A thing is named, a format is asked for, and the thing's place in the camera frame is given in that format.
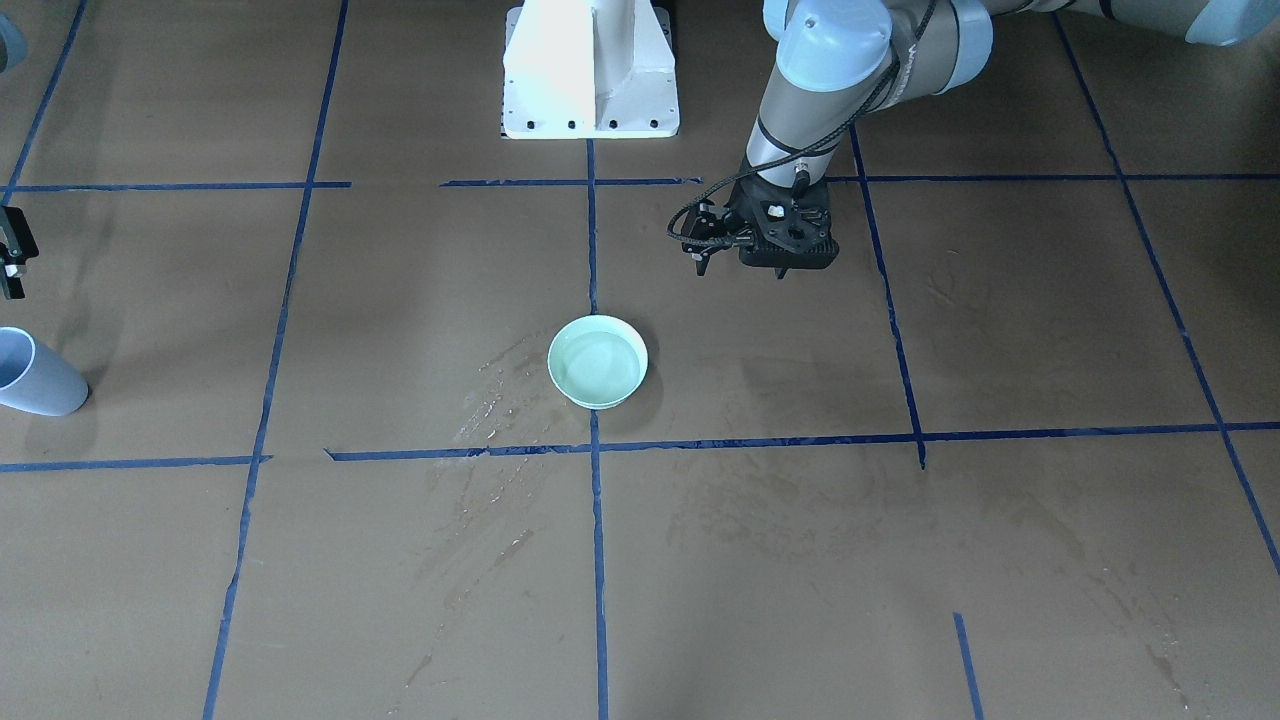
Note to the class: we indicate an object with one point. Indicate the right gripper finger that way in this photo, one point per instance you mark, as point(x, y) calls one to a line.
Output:
point(18, 246)

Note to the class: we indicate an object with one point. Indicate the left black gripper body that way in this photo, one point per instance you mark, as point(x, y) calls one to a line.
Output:
point(712, 232)

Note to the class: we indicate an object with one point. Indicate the light blue plastic cup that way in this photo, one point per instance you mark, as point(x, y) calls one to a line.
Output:
point(37, 380)

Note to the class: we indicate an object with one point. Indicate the mint green bowl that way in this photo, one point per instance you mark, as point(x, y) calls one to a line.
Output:
point(597, 361)

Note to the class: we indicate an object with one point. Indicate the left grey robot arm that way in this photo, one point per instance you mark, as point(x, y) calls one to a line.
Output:
point(839, 61)

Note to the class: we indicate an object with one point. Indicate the brown paper table cover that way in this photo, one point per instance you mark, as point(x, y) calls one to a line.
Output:
point(1013, 456)

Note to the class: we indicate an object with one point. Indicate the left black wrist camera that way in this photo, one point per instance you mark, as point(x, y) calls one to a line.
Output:
point(710, 228)

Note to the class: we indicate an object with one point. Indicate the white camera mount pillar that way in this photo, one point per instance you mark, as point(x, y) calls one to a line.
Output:
point(589, 69)

